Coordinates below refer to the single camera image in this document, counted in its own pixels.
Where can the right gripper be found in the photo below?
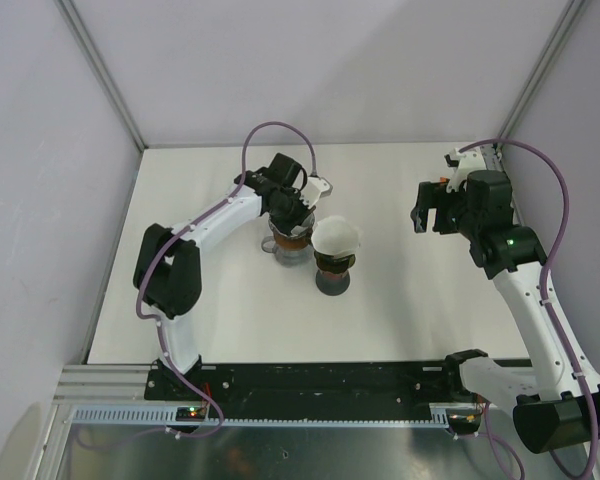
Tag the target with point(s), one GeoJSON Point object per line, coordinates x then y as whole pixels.
{"type": "Point", "coordinates": [432, 195]}

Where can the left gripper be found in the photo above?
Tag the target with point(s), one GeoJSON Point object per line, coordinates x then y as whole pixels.
{"type": "Point", "coordinates": [304, 213]}

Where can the brown dripper ring holder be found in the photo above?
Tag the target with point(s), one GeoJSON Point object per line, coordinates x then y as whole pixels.
{"type": "Point", "coordinates": [292, 242]}

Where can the clear glass server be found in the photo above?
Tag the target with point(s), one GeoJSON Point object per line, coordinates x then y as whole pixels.
{"type": "Point", "coordinates": [284, 257]}

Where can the dark olive dripper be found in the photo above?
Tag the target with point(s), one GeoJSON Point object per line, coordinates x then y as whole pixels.
{"type": "Point", "coordinates": [334, 265]}

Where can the red and grey carafe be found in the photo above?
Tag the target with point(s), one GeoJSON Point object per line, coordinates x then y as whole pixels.
{"type": "Point", "coordinates": [332, 284]}

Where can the white paper coffee filter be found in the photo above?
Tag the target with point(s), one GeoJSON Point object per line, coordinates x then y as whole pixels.
{"type": "Point", "coordinates": [297, 231]}

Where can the clear ribbed glass dripper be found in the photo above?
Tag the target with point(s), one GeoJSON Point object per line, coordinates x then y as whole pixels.
{"type": "Point", "coordinates": [308, 222]}

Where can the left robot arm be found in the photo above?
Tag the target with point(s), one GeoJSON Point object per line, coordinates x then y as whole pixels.
{"type": "Point", "coordinates": [168, 271]}

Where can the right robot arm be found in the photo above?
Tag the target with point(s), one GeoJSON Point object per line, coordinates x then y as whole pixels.
{"type": "Point", "coordinates": [560, 406]}

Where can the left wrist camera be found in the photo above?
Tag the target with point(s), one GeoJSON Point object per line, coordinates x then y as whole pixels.
{"type": "Point", "coordinates": [315, 189]}

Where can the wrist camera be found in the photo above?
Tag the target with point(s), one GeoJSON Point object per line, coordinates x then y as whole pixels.
{"type": "Point", "coordinates": [315, 189]}
{"type": "Point", "coordinates": [462, 164]}

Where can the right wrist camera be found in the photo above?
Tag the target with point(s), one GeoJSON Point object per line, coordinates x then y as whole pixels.
{"type": "Point", "coordinates": [462, 164]}

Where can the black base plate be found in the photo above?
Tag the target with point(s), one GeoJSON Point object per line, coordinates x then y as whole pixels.
{"type": "Point", "coordinates": [323, 388]}

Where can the aluminium frame rail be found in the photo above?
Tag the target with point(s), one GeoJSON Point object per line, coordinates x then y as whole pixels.
{"type": "Point", "coordinates": [479, 375]}

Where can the grey cable duct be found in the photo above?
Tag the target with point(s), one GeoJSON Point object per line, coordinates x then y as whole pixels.
{"type": "Point", "coordinates": [435, 415]}

